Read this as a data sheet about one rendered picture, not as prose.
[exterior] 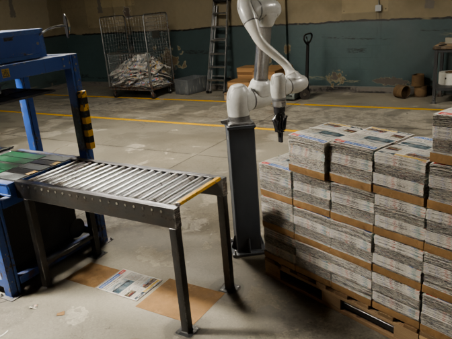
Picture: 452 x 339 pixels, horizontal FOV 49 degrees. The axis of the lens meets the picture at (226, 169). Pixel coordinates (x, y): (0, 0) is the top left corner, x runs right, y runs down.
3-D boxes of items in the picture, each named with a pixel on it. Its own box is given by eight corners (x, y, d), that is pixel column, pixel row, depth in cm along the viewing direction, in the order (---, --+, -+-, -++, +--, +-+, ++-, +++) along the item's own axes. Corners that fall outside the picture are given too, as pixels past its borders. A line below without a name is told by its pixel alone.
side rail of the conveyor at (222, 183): (228, 194, 316) (227, 175, 312) (223, 196, 312) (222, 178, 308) (78, 171, 384) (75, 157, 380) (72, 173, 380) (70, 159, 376)
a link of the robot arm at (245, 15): (249, 17, 317) (266, 15, 324) (239, -8, 319) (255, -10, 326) (239, 28, 328) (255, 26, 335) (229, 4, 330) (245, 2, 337)
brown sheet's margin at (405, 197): (413, 173, 281) (414, 165, 280) (464, 185, 259) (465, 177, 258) (372, 192, 260) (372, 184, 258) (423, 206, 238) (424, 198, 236)
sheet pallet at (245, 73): (298, 93, 977) (297, 64, 958) (280, 102, 910) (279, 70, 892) (244, 92, 1037) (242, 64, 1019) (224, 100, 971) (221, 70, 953)
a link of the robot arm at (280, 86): (278, 99, 314) (293, 96, 321) (277, 74, 309) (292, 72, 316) (267, 97, 323) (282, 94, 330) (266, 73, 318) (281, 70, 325)
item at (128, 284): (163, 280, 354) (162, 278, 354) (136, 301, 331) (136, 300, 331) (123, 270, 373) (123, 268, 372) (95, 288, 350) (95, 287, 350)
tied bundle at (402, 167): (413, 174, 282) (415, 134, 274) (464, 186, 260) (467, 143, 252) (371, 193, 260) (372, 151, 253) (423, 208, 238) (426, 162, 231)
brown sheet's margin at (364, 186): (370, 163, 303) (370, 156, 302) (413, 173, 281) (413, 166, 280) (328, 179, 282) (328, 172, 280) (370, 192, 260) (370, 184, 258)
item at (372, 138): (372, 128, 296) (372, 126, 295) (416, 135, 274) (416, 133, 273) (330, 141, 275) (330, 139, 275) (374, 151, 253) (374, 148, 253)
